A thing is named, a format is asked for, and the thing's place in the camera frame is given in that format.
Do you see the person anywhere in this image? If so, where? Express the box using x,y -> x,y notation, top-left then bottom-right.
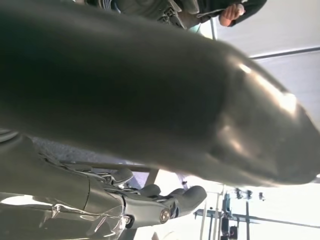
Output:
85,0 -> 268,31

